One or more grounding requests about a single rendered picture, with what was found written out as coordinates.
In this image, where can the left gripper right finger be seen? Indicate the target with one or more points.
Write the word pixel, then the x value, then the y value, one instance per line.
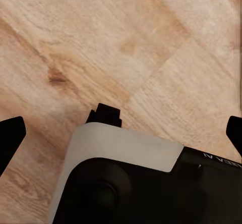
pixel 234 132

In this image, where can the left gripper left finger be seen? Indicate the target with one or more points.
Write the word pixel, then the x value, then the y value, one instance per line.
pixel 12 133

